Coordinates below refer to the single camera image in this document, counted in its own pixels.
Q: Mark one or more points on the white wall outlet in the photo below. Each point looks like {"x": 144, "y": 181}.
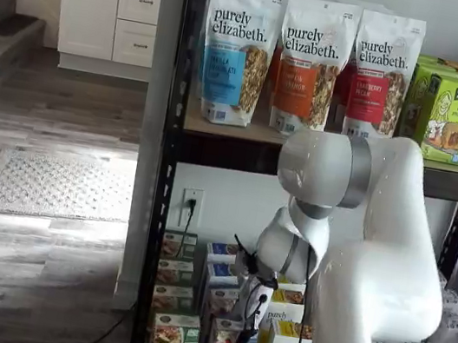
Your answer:
{"x": 197, "y": 219}

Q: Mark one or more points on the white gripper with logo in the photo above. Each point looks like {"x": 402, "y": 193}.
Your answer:
{"x": 258, "y": 299}

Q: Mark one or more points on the white kitchen cabinet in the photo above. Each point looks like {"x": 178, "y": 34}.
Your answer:
{"x": 90, "y": 3}

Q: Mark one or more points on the orange Purely Elizabeth granola bag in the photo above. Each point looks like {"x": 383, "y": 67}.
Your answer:
{"x": 274, "y": 69}
{"x": 317, "y": 41}

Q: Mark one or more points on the grey patterned floor rug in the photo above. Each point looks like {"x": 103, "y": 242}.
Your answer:
{"x": 55, "y": 186}

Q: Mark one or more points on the red Purely Elizabeth granola bag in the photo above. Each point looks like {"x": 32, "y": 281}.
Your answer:
{"x": 339, "y": 93}
{"x": 385, "y": 52}

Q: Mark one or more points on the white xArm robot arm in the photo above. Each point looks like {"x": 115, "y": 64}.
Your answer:
{"x": 371, "y": 270}

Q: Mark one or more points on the black metal shelf rack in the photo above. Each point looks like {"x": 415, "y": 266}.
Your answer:
{"x": 180, "y": 84}

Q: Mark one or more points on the wooden shelf board with bags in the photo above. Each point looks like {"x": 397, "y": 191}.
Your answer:
{"x": 236, "y": 131}

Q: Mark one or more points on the blue Purely Elizabeth granola bag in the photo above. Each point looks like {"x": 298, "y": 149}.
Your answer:
{"x": 240, "y": 28}

